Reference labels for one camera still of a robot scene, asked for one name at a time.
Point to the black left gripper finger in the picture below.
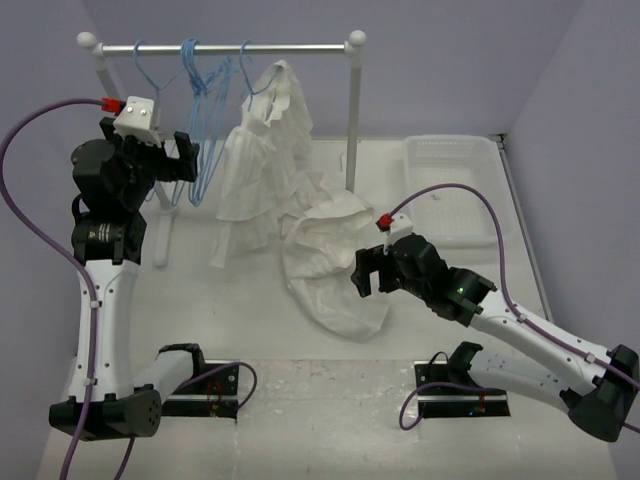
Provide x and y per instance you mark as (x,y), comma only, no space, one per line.
(182,169)
(184,147)

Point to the white plastic basket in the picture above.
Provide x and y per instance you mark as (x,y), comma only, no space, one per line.
(473,190)

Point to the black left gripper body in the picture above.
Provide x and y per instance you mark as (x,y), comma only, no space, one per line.
(146,162)

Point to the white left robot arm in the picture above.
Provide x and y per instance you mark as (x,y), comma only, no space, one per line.
(105,401)

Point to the blue hanger holding garment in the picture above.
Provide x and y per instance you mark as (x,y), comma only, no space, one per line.
(252,92)

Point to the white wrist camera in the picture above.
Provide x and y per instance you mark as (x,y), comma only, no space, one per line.
(394,227)
(140,118)

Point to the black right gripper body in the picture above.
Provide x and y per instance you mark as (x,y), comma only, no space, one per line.
(392,279)

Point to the white clothes rack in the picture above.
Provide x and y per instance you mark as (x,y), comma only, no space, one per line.
(352,48)

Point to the white skirt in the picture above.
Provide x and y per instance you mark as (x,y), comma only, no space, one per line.
(322,232)

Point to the blue wire hanger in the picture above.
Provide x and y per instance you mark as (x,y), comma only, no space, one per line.
(158,87)

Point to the white hanging garment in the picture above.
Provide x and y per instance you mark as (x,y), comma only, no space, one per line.
(260,182)

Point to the blue empty hangers bunch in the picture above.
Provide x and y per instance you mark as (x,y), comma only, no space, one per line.
(204,123)

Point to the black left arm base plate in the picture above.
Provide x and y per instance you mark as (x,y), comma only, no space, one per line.
(216,396)

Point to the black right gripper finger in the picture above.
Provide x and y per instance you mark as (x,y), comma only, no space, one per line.
(371,259)
(361,279)

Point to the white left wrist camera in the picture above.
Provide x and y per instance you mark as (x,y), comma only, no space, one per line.
(140,118)

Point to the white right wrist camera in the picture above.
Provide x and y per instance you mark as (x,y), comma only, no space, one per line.
(394,227)

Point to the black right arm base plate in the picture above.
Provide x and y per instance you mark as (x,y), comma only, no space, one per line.
(447,378)

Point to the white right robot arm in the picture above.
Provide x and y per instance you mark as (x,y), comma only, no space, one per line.
(594,385)

